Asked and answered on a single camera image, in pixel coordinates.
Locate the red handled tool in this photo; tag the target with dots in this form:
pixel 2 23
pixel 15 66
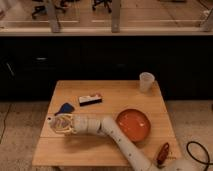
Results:
pixel 163 154

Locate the orange bowl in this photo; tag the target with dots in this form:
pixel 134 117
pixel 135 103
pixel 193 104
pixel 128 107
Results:
pixel 134 123

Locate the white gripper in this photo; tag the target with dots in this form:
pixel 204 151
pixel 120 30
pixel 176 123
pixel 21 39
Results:
pixel 80 124

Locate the black office chair left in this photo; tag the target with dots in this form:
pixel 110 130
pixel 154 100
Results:
pixel 43 9

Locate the translucent plastic cup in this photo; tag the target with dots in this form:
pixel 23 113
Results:
pixel 146 80

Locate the blue cloth piece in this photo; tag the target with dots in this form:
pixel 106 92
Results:
pixel 65 108

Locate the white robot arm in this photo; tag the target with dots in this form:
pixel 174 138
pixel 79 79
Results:
pixel 137 159

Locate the small black white box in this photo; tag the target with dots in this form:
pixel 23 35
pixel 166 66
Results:
pixel 89 99

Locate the wooden table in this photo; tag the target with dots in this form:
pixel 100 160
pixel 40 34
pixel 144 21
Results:
pixel 80 150

